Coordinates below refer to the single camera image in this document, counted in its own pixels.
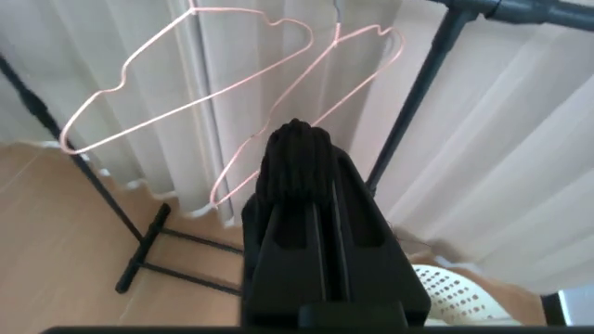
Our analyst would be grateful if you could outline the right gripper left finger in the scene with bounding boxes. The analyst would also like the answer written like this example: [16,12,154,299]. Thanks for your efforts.
[252,199,331,327]

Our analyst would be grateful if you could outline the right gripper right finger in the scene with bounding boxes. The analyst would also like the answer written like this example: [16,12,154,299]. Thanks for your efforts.
[329,147,432,327]

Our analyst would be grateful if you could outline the black shorts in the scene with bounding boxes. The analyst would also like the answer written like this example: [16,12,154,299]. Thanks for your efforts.
[239,118,338,326]

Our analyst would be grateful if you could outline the pink clothes hanger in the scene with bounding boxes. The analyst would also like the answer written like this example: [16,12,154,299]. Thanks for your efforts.
[58,0,315,156]
[209,0,406,209]

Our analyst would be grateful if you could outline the white laundry basket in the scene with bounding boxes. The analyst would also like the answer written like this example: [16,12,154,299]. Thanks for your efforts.
[410,263,523,327]

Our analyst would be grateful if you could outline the beige curtain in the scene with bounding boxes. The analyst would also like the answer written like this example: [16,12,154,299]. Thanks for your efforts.
[0,0,594,296]

